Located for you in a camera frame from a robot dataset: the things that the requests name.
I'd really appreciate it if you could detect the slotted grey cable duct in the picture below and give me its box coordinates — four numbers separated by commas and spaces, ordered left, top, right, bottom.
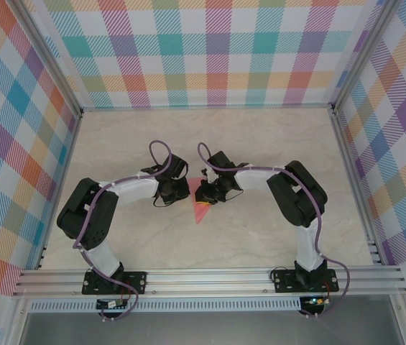
29, 296, 303, 313

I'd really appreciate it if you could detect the pink paper sheet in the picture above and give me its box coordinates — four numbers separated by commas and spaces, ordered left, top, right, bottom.
187, 177, 211, 226

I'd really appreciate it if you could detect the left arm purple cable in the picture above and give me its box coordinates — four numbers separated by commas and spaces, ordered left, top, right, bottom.
72, 139, 175, 321

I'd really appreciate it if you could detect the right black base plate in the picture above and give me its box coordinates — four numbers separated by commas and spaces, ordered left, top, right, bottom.
272, 268, 340, 294

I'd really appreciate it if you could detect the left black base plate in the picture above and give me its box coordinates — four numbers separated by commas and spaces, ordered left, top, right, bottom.
81, 271, 148, 296

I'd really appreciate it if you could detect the grey metal panel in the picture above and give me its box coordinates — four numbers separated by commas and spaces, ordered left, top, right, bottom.
19, 310, 405, 345

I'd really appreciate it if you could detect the left aluminium frame post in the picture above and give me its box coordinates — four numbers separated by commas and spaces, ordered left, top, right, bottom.
8, 0, 83, 118

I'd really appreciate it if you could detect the long aluminium table edge rail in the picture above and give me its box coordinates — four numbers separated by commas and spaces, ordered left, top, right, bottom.
80, 102, 336, 113

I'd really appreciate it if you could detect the aluminium frame post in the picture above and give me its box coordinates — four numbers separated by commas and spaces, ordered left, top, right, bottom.
8, 0, 83, 118
331, 0, 401, 113

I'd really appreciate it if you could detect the wide aluminium mounting rail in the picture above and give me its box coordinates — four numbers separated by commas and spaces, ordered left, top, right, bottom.
11, 264, 406, 298

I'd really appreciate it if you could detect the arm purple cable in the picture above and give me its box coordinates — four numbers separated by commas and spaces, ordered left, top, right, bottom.
197, 142, 351, 319
72, 139, 175, 321

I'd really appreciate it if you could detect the left small circuit board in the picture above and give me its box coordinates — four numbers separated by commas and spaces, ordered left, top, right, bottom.
96, 298, 129, 311

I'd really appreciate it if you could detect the right aluminium frame post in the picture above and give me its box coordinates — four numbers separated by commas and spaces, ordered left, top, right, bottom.
331, 0, 401, 113

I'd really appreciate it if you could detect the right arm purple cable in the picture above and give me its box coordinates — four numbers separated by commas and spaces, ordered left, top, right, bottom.
197, 142, 351, 319

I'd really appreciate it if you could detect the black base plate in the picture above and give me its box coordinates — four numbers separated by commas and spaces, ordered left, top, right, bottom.
272, 268, 340, 294
81, 271, 148, 296

